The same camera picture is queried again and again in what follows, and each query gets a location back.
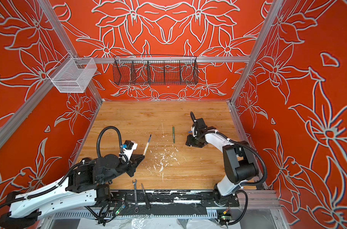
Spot silver wrench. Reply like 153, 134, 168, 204
132, 179, 139, 213

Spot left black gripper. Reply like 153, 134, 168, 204
102, 152, 146, 184

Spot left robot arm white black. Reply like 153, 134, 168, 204
0, 126, 145, 229

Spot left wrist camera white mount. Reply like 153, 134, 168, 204
119, 140, 138, 164

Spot black wire basket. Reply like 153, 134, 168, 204
112, 55, 199, 86

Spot black screwdriver tool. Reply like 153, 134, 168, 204
141, 183, 151, 210

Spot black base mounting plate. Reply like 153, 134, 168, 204
87, 188, 240, 218

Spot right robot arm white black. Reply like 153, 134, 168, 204
186, 112, 268, 206

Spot beige pen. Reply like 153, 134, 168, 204
143, 134, 152, 156

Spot white mesh basket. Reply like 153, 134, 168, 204
47, 57, 97, 93

